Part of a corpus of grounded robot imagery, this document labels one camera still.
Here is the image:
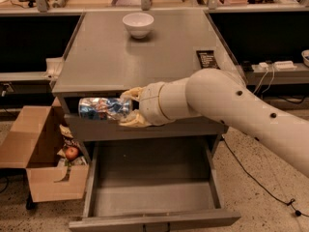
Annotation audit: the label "black floor cable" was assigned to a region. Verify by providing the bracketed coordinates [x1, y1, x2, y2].
[221, 135, 309, 218]

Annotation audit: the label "red apple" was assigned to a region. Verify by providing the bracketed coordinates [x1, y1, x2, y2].
[65, 147, 79, 160]

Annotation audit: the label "grey metal drawer cabinet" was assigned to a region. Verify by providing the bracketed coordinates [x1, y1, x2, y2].
[51, 9, 247, 157]

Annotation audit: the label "open cardboard box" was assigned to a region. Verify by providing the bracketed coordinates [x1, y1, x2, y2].
[0, 102, 89, 202]

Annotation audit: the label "snack bags in box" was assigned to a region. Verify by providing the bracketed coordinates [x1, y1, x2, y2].
[57, 125, 88, 182]

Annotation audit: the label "white power strip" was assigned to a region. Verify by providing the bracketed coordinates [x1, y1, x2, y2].
[259, 61, 296, 71]

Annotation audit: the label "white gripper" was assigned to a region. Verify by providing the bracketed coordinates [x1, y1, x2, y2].
[119, 82, 174, 128]

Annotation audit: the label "white ceramic bowl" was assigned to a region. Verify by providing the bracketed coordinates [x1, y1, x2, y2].
[123, 13, 155, 39]

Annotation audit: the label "open grey middle drawer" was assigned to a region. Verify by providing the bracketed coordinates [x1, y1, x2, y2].
[70, 136, 240, 232]

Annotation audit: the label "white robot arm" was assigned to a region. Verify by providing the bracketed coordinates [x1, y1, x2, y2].
[121, 69, 309, 176]

